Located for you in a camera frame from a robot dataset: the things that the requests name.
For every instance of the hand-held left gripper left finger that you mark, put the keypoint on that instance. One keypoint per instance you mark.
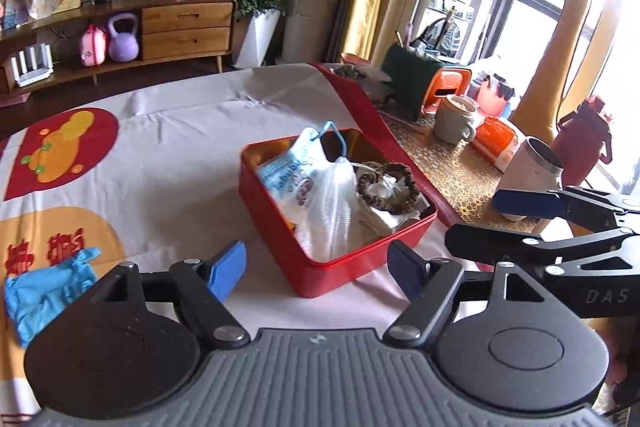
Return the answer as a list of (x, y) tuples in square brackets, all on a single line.
[(227, 269)]

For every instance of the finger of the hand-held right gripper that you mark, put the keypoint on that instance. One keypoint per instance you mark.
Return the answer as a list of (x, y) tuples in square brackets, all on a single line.
[(525, 203), (500, 244)]

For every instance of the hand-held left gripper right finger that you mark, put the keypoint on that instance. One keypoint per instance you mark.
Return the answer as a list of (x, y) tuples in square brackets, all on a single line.
[(402, 269)]

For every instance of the white cloth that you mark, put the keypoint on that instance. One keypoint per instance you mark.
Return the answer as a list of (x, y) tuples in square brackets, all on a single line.
[(390, 223)]

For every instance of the red tin box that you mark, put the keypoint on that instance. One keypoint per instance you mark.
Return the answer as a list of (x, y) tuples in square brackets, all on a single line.
[(280, 247)]

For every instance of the white mesh bag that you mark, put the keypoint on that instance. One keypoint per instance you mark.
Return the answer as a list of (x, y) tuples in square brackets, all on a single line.
[(330, 217)]

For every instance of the blue white tissue packet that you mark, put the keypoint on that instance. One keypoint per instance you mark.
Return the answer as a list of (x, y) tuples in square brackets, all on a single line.
[(287, 177)]

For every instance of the blue rubber glove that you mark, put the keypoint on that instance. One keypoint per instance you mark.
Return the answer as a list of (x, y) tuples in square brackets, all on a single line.
[(40, 302)]

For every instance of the person's right forearm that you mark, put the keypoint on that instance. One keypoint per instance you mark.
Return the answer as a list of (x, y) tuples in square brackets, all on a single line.
[(620, 357)]

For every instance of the white tumbler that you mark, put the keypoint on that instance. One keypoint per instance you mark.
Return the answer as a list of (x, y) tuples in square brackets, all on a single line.
[(525, 172)]

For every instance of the orange packet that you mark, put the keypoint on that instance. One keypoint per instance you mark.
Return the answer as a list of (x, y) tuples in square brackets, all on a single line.
[(495, 144)]

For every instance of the gold lace table cover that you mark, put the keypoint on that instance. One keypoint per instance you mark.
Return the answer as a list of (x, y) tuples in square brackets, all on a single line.
[(450, 179)]

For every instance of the red water bottle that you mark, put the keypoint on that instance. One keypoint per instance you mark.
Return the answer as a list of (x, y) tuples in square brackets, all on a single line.
[(582, 147)]

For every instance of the white lidded mug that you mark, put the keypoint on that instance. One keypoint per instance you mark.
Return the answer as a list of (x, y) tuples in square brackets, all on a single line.
[(450, 124)]

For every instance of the pink translucent container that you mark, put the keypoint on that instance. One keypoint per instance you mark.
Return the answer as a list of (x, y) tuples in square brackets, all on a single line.
[(492, 97)]

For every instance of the orange plastic stool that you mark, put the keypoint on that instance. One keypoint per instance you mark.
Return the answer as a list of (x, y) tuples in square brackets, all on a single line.
[(447, 89)]

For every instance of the yellow giraffe toy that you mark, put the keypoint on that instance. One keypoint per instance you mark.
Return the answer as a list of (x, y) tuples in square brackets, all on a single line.
[(565, 57)]

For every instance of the window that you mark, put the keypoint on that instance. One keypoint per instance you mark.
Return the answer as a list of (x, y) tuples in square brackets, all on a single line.
[(625, 57)]

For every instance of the green storage container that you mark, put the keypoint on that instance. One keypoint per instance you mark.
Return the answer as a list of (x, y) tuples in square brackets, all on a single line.
[(400, 77)]

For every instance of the pink bowl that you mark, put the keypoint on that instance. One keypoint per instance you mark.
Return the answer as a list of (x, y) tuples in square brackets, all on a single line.
[(354, 58)]

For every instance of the white planter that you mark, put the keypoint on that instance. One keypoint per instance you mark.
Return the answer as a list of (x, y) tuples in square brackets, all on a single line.
[(257, 42)]

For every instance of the wooden cabinet drawer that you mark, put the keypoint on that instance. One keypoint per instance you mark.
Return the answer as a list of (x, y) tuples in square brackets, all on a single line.
[(187, 43), (187, 16)]

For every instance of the wooden low cabinet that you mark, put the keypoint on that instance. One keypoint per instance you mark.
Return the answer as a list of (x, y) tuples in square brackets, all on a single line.
[(185, 42)]

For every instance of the purple kettlebell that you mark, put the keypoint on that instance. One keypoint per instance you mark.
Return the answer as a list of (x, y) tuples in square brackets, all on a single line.
[(123, 47)]

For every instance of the pink toy backpack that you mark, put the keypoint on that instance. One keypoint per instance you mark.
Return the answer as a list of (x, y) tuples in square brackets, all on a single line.
[(94, 48)]

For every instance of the white router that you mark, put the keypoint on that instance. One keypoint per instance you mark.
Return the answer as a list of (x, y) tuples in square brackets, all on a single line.
[(32, 74)]

